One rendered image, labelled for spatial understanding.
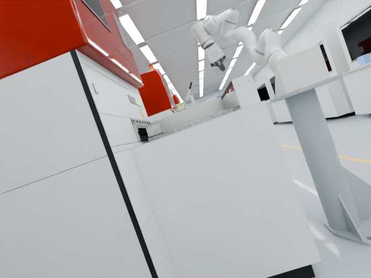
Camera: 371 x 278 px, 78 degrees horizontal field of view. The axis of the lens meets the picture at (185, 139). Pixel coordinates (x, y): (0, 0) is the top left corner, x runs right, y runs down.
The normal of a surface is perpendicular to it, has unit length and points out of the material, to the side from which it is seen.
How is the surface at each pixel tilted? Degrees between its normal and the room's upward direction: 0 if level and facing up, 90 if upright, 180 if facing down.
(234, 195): 90
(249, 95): 90
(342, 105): 90
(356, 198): 90
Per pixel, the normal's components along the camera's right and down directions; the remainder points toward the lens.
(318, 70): -0.07, 0.04
